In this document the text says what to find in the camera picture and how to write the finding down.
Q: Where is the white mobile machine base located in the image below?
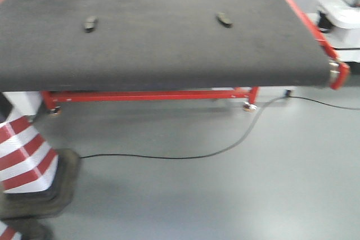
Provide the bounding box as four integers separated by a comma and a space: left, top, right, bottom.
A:
296, 0, 359, 64

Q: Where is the right red white traffic cone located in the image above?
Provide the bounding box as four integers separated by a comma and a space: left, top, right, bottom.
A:
1, 219, 53, 240

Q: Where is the black floor cable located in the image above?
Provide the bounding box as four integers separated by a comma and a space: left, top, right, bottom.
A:
78, 95, 360, 161

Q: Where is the brake pad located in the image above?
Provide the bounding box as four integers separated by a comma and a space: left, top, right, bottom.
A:
83, 16, 98, 33
215, 12, 233, 28

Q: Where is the left red white traffic cone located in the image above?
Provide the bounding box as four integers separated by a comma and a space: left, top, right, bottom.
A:
1, 94, 80, 220

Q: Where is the red white traffic cone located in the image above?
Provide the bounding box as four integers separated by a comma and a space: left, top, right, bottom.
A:
1, 219, 53, 240
1, 94, 80, 220

